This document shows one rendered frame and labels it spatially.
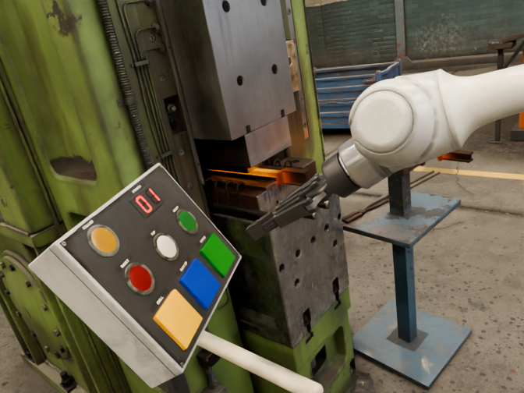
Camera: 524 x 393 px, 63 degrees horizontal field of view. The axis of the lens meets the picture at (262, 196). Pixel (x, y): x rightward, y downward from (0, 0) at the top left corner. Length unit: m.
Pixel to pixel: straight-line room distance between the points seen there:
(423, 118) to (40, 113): 1.13
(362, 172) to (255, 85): 0.56
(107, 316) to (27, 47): 0.88
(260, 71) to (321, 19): 8.70
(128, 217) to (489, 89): 0.58
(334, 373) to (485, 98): 1.39
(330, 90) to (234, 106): 3.97
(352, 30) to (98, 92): 8.70
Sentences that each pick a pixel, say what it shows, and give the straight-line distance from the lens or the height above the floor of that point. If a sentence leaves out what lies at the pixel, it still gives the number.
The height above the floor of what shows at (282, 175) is 1.00.
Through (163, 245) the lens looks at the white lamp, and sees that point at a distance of 0.80.
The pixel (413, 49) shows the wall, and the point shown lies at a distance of 9.08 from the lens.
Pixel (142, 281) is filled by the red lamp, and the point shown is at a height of 1.09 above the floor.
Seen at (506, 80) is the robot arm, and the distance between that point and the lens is 0.57.
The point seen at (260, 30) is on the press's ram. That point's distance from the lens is 1.23.
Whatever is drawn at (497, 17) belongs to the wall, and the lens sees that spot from 8.63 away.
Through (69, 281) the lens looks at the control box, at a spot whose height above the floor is 1.13.
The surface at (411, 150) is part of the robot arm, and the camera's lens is 0.52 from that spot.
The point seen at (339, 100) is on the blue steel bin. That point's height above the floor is 0.44.
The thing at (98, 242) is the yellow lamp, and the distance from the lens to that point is 0.72.
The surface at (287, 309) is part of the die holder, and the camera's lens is 1.34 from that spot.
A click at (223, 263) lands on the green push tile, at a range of 0.89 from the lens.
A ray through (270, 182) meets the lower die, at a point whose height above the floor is 0.99.
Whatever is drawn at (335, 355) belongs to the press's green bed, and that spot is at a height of 0.17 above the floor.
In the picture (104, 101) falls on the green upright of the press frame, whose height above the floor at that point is 1.33.
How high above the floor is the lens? 1.44
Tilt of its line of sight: 22 degrees down
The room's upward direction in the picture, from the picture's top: 11 degrees counter-clockwise
